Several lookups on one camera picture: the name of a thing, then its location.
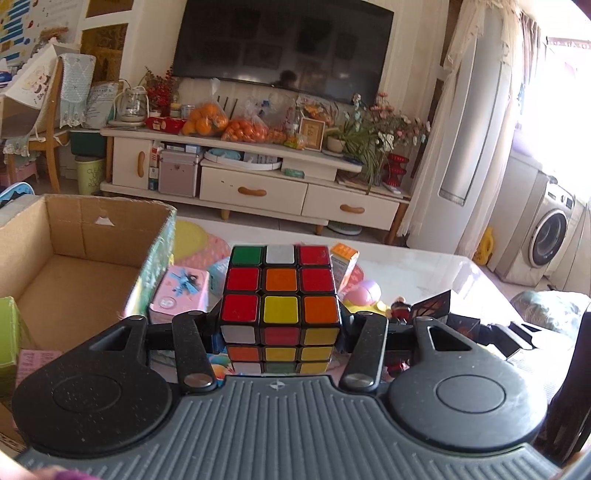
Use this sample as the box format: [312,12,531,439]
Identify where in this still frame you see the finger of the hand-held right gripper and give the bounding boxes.
[480,322,537,361]

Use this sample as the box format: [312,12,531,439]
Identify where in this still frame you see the pale printed cushion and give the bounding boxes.
[84,82,120,130]

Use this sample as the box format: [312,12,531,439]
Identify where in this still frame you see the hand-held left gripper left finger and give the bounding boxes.
[87,311,228,394]

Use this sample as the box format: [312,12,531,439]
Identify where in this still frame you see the bag of small tangerines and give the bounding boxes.
[221,117,269,144]

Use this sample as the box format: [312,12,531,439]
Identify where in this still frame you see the wooden chair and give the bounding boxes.
[4,58,70,195]

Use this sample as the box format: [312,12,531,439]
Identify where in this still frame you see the white standing air conditioner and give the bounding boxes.
[406,0,515,259]

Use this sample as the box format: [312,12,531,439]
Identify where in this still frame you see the black flat television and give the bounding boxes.
[172,0,394,106]

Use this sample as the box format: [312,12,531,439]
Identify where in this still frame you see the grey green cushion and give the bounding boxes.
[510,290,591,333]

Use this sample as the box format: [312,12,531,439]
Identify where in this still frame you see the pink egg toy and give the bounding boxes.
[342,279,389,319]

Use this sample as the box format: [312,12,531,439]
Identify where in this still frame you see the pink box with blue bow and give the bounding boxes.
[148,265,211,324]

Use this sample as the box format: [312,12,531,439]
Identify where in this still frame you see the white television cabinet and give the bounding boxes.
[100,124,411,245]

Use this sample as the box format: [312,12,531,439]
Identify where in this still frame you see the white cartoon bag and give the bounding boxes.
[0,44,63,139]

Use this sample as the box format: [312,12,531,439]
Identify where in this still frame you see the purple sleeve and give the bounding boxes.
[39,465,95,480]

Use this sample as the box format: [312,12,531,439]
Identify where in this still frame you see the glass kettle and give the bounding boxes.
[108,88,149,127]

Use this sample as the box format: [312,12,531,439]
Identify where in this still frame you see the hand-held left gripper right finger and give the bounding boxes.
[338,311,482,394]

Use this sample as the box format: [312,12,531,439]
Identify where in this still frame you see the red flat box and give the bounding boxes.
[144,116,186,134]

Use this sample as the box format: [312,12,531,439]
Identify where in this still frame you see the wooden picture frame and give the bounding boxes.
[299,117,326,152]

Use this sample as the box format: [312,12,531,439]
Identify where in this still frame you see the white display cabinet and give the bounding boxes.
[76,0,185,88]

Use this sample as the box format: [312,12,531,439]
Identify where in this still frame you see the cream curtain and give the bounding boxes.
[441,0,490,75]
[475,0,548,264]

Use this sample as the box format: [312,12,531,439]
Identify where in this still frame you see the bag of large oranges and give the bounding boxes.
[182,102,230,137]

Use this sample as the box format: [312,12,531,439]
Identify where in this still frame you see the green trash bin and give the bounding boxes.
[75,156,107,196]

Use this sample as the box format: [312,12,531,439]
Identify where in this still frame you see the orange and white box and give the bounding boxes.
[330,243,360,296]

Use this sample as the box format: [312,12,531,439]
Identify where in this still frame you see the dark green storage box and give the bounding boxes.
[69,130,108,158]

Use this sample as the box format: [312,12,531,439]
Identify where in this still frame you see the red vase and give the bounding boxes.
[382,153,410,193]

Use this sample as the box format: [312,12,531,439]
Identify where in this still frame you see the pink stool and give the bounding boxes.
[6,161,40,185]

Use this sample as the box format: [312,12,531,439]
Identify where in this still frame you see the silver washing machine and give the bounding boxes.
[501,154,589,289]

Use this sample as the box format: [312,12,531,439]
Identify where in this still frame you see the dark patterned box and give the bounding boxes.
[410,290,481,344]

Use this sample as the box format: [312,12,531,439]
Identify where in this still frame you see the blue lace cloth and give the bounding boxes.
[59,53,96,130]

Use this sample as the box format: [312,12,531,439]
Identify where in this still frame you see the green printed cardboard box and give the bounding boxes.
[0,194,177,457]

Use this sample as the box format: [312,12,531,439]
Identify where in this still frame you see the green potted plant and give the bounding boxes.
[325,108,393,185]

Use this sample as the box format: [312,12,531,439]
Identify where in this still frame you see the white round tray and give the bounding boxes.
[203,147,283,172]

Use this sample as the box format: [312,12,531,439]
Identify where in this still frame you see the silver metal case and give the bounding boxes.
[158,150,203,198]

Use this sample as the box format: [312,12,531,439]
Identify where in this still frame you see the multicoloured puzzle cube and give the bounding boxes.
[220,244,342,376]

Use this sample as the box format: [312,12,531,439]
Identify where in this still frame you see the light green box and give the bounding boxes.
[0,296,23,400]

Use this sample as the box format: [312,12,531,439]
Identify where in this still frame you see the colourful wall poster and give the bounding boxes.
[0,0,44,65]

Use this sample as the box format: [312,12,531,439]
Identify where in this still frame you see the red berry branches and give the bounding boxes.
[141,67,178,116]

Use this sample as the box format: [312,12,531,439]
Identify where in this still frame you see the red figurine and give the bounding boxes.
[386,299,415,378]

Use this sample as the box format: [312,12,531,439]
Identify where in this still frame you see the orange flower bouquet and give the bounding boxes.
[298,98,334,124]

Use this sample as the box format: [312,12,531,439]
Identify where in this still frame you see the small pink box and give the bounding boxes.
[15,349,64,389]

